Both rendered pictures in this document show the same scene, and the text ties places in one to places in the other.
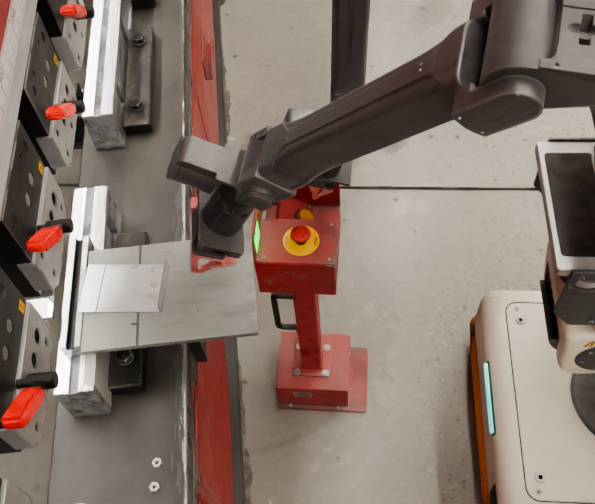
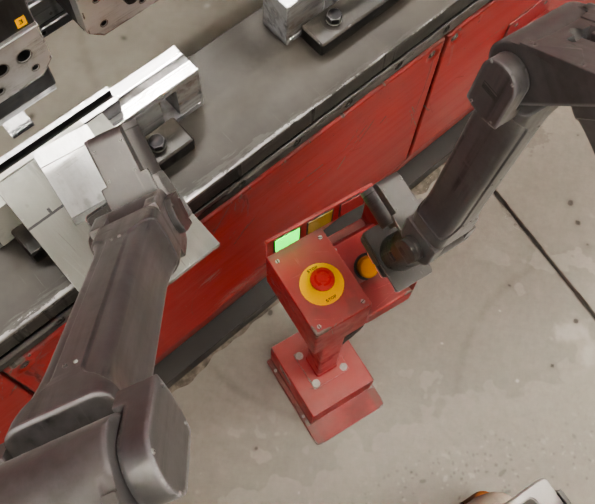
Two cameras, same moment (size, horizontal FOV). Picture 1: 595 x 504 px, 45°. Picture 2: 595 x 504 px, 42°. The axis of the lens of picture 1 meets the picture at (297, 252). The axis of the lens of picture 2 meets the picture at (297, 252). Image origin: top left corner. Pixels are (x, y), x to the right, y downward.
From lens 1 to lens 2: 0.54 m
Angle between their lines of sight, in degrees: 23
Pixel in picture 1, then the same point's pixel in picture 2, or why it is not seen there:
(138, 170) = (267, 78)
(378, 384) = (354, 439)
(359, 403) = (321, 433)
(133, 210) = (218, 109)
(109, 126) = (280, 16)
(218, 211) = not seen: hidden behind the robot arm
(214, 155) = (122, 169)
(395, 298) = (459, 395)
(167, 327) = (63, 242)
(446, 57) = (54, 396)
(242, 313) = not seen: hidden behind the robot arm
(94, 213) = (158, 83)
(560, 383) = not seen: outside the picture
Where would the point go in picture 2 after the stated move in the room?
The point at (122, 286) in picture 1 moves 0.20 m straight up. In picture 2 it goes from (81, 170) to (39, 87)
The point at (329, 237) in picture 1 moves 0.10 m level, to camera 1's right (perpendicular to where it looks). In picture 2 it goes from (345, 309) to (389, 355)
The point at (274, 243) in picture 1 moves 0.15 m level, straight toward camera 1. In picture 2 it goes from (300, 260) to (231, 322)
